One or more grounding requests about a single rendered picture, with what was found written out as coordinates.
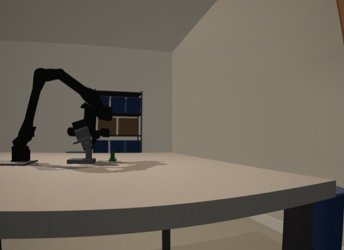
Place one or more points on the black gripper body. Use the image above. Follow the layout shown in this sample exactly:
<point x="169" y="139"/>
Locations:
<point x="91" y="122"/>

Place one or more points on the green flat bar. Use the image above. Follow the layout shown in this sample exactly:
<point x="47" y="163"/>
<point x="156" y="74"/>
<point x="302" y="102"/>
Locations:
<point x="112" y="158"/>

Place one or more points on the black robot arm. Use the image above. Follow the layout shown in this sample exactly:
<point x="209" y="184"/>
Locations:
<point x="20" y="151"/>

